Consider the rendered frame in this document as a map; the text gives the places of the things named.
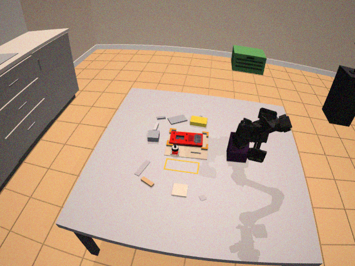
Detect beige square block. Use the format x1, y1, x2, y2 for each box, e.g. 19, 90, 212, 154
171, 183, 189, 197

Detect yellow rectangular block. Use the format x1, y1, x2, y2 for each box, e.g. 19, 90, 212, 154
190, 116, 207, 127

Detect tan rectangular block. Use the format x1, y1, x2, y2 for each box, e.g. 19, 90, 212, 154
141, 177, 154, 187

